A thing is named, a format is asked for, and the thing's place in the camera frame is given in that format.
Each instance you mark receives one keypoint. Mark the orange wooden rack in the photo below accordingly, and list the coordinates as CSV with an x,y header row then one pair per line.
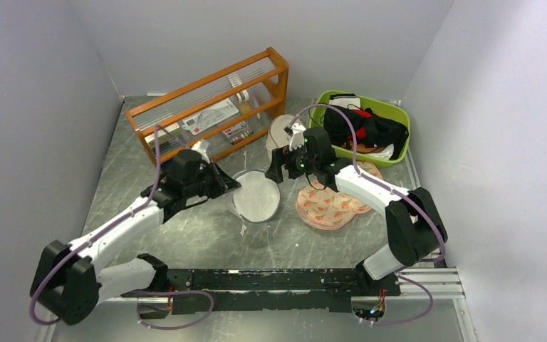
x,y
264,75

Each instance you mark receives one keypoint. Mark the white clip on rack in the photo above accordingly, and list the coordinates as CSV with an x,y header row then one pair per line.
x,y
243,96

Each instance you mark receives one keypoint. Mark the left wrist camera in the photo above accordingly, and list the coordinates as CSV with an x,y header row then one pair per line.
x,y
202,148

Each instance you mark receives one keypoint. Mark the colourful marker pack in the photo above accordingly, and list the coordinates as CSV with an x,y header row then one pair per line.
x,y
238,132

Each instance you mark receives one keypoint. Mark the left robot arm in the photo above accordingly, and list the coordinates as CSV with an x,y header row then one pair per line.
x,y
72,278

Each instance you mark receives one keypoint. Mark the white folded garment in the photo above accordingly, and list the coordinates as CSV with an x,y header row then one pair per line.
x,y
345,100

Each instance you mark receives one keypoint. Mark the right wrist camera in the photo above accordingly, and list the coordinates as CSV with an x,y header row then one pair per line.
x,y
295,132

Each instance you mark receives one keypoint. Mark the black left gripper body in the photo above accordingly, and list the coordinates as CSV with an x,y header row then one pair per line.
x,y
206,182

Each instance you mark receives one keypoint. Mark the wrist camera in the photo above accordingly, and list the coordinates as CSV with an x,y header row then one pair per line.
x,y
295,132
202,148

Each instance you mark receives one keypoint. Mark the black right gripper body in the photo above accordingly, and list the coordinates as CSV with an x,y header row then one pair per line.
x,y
299,162

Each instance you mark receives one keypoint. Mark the cream round laundry bag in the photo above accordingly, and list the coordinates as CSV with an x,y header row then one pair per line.
x,y
277,136

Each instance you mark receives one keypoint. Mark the green box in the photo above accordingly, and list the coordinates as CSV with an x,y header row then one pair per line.
x,y
171,138

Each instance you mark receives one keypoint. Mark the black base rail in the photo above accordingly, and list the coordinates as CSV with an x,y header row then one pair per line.
x,y
275,289

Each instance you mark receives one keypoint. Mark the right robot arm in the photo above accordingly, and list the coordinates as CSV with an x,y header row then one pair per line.
x,y
414,226

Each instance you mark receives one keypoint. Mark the clear plastic package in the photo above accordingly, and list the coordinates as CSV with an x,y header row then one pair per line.
x,y
209,117

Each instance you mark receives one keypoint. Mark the white mesh laundry bag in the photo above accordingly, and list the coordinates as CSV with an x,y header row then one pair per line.
x,y
257,199

